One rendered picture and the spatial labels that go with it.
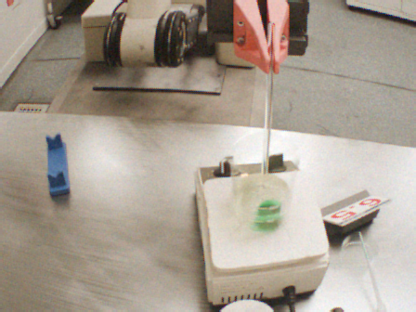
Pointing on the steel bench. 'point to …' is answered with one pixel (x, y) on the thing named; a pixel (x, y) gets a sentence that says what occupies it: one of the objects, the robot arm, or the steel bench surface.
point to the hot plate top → (300, 250)
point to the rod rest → (57, 165)
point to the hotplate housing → (299, 278)
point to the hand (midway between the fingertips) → (270, 61)
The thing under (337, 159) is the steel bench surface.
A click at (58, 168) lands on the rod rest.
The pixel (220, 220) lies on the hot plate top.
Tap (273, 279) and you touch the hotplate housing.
